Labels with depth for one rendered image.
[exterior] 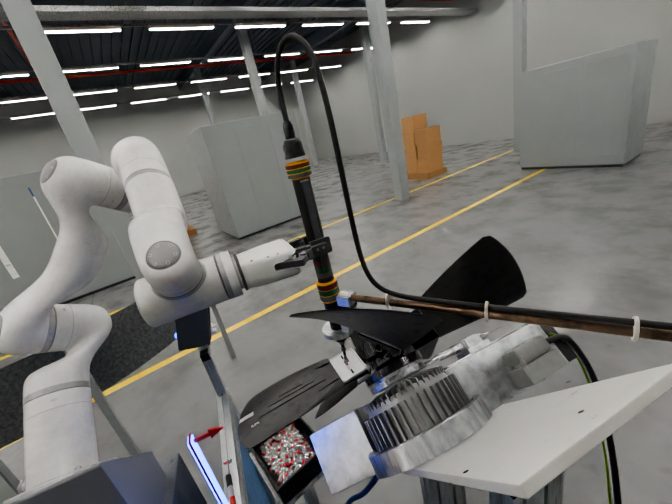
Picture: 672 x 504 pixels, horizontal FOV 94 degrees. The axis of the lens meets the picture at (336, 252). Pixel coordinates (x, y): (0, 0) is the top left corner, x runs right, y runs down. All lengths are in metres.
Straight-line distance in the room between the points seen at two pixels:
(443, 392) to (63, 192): 0.90
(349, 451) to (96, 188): 0.83
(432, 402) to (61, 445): 0.77
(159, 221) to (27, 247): 6.14
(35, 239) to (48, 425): 5.75
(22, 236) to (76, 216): 5.72
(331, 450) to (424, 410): 0.28
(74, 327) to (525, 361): 1.08
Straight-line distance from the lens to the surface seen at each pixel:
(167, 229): 0.54
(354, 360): 0.77
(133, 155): 0.78
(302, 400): 0.73
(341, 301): 0.64
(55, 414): 0.98
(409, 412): 0.68
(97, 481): 0.88
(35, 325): 1.02
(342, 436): 0.85
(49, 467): 0.96
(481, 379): 0.82
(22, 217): 6.61
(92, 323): 1.07
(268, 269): 0.55
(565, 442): 0.43
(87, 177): 0.91
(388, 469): 0.71
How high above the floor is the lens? 1.68
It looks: 21 degrees down
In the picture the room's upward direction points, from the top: 13 degrees counter-clockwise
